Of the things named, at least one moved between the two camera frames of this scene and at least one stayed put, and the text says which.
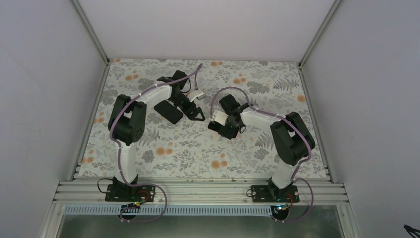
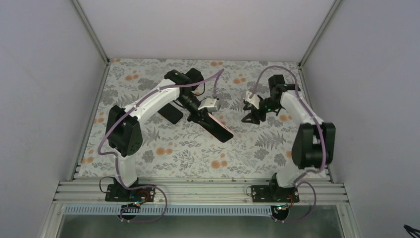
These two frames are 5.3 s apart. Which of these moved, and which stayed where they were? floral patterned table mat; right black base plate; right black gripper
Moved: right black gripper
Stayed: right black base plate; floral patterned table mat
